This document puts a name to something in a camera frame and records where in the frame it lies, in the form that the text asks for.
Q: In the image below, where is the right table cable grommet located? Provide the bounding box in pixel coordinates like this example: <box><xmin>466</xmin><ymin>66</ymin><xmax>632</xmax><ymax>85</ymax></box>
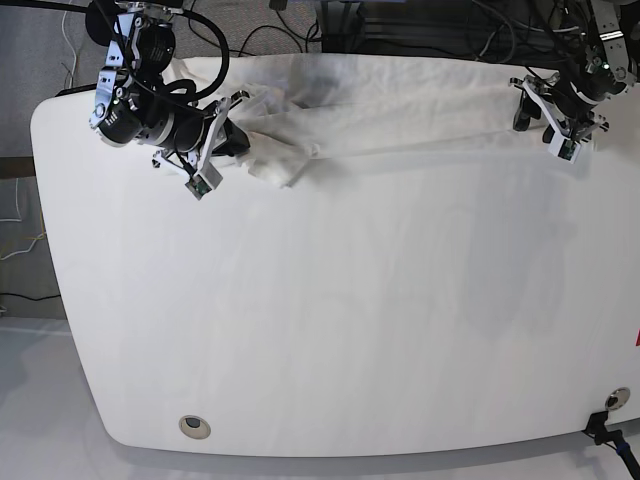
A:
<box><xmin>605</xmin><ymin>387</ymin><xmax>631</xmax><ymax>411</ymax></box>

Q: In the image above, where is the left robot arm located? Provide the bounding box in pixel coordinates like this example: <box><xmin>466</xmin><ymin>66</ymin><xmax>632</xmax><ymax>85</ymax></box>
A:
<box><xmin>510</xmin><ymin>1</ymin><xmax>639</xmax><ymax>163</ymax></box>

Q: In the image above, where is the white printed T-shirt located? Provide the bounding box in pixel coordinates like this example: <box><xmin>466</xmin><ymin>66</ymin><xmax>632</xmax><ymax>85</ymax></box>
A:
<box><xmin>164</xmin><ymin>53</ymin><xmax>556</xmax><ymax>189</ymax></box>

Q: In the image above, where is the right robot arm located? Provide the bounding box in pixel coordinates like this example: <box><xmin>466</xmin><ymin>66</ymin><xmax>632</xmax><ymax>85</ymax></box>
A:
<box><xmin>90</xmin><ymin>1</ymin><xmax>250</xmax><ymax>176</ymax></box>

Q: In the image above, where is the table cable grommet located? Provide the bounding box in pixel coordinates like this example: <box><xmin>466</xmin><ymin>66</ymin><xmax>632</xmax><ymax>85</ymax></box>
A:
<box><xmin>605</xmin><ymin>387</ymin><xmax>631</xmax><ymax>411</ymax></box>
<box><xmin>179</xmin><ymin>415</ymin><xmax>211</xmax><ymax>440</ymax></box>

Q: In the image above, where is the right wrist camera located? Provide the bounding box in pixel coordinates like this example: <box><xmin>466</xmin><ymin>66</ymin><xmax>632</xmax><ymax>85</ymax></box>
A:
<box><xmin>185</xmin><ymin>163</ymin><xmax>223</xmax><ymax>200</ymax></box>

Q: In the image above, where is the left table cable grommet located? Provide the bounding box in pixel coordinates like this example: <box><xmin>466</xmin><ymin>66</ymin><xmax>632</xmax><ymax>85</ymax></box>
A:
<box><xmin>179</xmin><ymin>415</ymin><xmax>211</xmax><ymax>440</ymax></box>

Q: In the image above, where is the black table clamp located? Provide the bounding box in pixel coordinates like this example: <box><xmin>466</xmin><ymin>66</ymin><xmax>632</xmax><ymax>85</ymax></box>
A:
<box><xmin>583</xmin><ymin>411</ymin><xmax>639</xmax><ymax>479</ymax></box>

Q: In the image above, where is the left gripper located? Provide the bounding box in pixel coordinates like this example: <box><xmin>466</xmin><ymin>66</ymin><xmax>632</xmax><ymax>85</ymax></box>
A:
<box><xmin>509</xmin><ymin>72</ymin><xmax>610</xmax><ymax>145</ymax></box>

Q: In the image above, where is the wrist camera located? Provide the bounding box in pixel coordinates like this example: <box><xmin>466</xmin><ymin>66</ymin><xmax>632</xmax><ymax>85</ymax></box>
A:
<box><xmin>548</xmin><ymin>138</ymin><xmax>582</xmax><ymax>164</ymax></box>
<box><xmin>185</xmin><ymin>163</ymin><xmax>223</xmax><ymax>200</ymax></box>

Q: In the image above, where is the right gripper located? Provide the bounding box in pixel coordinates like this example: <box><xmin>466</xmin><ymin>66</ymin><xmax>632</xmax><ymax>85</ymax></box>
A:
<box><xmin>151</xmin><ymin>90</ymin><xmax>250</xmax><ymax>175</ymax></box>

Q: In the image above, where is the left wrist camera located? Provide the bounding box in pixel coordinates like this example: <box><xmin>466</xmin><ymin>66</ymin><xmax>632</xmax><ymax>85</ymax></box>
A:
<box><xmin>548</xmin><ymin>138</ymin><xmax>582</xmax><ymax>164</ymax></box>

